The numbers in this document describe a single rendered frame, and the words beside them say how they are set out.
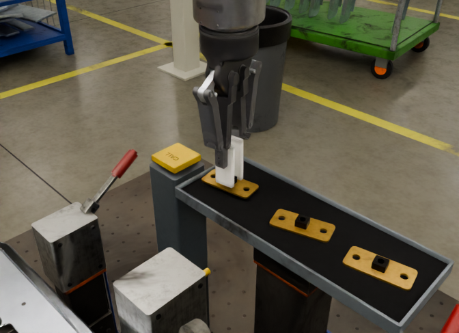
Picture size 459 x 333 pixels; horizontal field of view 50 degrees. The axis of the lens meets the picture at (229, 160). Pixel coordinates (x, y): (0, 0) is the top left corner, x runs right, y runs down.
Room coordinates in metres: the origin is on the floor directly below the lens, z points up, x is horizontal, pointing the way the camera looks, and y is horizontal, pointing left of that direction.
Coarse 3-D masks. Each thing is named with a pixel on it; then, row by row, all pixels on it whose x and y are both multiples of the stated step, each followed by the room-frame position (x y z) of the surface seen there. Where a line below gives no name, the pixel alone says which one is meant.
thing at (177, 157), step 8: (176, 144) 0.74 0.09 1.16; (160, 152) 0.71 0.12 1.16; (168, 152) 0.71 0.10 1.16; (176, 152) 0.71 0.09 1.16; (184, 152) 0.71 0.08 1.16; (192, 152) 0.71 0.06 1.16; (152, 160) 0.70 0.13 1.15; (160, 160) 0.69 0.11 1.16; (168, 160) 0.69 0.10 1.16; (176, 160) 0.69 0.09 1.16; (184, 160) 0.69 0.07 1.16; (192, 160) 0.69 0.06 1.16; (168, 168) 0.67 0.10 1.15; (176, 168) 0.67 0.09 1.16; (184, 168) 0.68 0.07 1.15
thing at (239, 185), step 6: (210, 174) 0.63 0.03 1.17; (204, 180) 0.62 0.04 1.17; (210, 180) 0.62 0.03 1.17; (234, 180) 0.61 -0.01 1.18; (216, 186) 0.60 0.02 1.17; (222, 186) 0.60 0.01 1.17; (234, 186) 0.60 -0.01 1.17; (240, 186) 0.60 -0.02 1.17; (246, 186) 0.60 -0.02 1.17; (252, 186) 0.60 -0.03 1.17; (258, 186) 0.60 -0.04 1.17; (228, 192) 0.59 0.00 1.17; (234, 192) 0.58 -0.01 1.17; (240, 192) 0.58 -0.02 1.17; (246, 192) 0.58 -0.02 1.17; (252, 192) 0.58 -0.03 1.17; (246, 198) 0.57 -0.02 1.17
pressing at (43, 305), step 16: (0, 256) 0.63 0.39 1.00; (16, 256) 0.63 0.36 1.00; (0, 272) 0.59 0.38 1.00; (16, 272) 0.59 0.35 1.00; (32, 272) 0.59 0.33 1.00; (0, 288) 0.56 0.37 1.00; (16, 288) 0.56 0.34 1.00; (32, 288) 0.56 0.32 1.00; (48, 288) 0.55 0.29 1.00; (0, 304) 0.52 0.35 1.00; (16, 304) 0.52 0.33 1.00; (32, 304) 0.52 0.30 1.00; (48, 304) 0.52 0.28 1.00; (64, 304) 0.52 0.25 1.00; (16, 320) 0.49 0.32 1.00; (32, 320) 0.49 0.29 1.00; (48, 320) 0.49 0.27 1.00; (64, 320) 0.49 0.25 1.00; (80, 320) 0.49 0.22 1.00
